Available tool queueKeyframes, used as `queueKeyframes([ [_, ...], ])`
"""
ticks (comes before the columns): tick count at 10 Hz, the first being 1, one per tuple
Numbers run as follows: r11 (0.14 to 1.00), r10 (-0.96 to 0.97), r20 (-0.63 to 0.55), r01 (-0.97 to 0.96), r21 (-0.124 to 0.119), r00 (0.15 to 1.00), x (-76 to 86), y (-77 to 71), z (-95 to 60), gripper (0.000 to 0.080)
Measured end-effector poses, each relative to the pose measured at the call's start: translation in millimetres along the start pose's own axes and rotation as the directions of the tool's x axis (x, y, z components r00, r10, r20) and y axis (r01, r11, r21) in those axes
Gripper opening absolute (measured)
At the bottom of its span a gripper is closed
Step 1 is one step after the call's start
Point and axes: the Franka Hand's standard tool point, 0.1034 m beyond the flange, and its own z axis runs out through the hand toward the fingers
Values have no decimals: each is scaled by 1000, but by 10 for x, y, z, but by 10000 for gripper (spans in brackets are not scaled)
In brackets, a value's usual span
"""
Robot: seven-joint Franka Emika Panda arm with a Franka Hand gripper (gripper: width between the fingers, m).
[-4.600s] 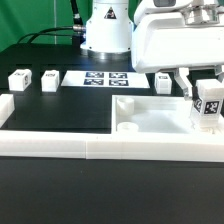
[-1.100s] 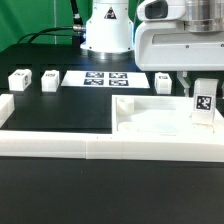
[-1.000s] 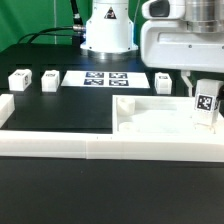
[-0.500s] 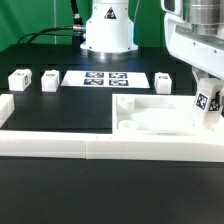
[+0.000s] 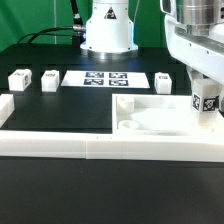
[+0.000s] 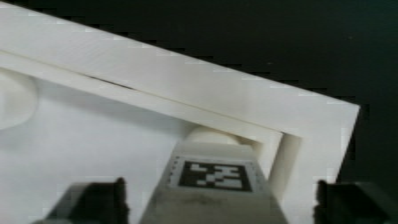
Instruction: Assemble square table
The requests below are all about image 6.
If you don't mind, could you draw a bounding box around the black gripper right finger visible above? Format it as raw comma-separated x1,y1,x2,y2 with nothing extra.
314,181,398,224

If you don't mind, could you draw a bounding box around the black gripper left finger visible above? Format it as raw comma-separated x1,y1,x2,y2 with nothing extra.
33,178,131,224

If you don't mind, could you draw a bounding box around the white table leg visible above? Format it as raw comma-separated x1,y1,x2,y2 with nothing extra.
139,127,289,224

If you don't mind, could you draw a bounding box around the white square table top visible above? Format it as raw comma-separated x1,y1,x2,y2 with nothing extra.
0,52,278,224

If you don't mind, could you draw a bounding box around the white U-shaped fence wall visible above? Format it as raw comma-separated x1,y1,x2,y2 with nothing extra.
0,1,360,224

